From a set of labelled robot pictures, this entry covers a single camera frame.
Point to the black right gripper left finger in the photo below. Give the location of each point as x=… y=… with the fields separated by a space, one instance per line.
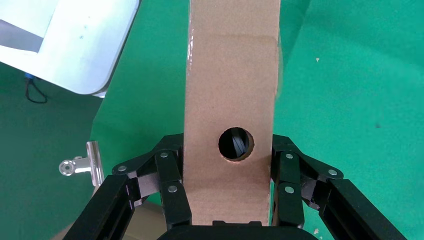
x=172 y=202

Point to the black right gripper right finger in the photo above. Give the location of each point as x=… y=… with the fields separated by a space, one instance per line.
x=288 y=205

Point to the small cardboard box with hole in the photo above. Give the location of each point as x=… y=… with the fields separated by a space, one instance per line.
x=228 y=82

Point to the silver binder clip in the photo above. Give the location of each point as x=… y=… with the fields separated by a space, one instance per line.
x=94 y=164

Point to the plain green table cloth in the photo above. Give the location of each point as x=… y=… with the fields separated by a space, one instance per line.
x=348 y=99

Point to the white flat panel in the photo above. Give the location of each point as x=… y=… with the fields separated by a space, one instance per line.
x=76 y=43

